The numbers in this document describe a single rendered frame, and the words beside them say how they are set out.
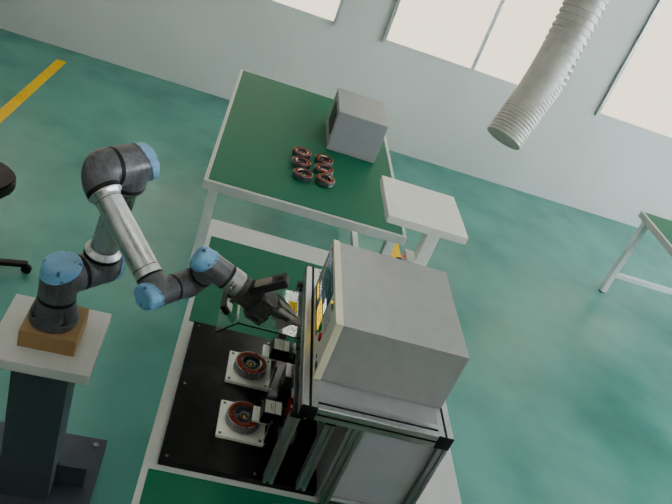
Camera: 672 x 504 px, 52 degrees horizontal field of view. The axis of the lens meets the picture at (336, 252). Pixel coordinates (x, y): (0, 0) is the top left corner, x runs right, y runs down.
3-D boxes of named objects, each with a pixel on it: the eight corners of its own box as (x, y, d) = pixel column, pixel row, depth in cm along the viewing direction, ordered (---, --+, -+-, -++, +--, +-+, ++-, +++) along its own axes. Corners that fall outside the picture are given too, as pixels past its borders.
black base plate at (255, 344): (157, 464, 195) (158, 459, 194) (193, 325, 249) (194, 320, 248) (314, 496, 204) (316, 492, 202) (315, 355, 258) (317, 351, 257)
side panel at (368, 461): (317, 503, 202) (354, 429, 186) (317, 494, 205) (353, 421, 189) (405, 521, 207) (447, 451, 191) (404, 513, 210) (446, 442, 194)
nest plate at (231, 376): (224, 382, 228) (225, 379, 227) (229, 352, 240) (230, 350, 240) (267, 392, 230) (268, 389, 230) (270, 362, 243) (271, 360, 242)
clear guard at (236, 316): (214, 332, 210) (219, 317, 207) (224, 288, 231) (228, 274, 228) (315, 357, 216) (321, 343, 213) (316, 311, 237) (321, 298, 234)
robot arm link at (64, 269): (28, 288, 213) (33, 253, 206) (67, 277, 223) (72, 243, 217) (50, 310, 208) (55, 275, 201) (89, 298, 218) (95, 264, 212)
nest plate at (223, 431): (214, 437, 207) (215, 434, 206) (220, 401, 220) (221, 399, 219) (262, 447, 210) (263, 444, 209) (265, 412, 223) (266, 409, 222)
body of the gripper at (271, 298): (262, 312, 201) (230, 289, 197) (281, 294, 198) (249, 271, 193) (260, 328, 195) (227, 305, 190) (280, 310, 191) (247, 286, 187)
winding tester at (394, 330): (312, 378, 191) (336, 323, 181) (314, 289, 228) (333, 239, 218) (440, 409, 198) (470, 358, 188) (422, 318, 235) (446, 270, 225)
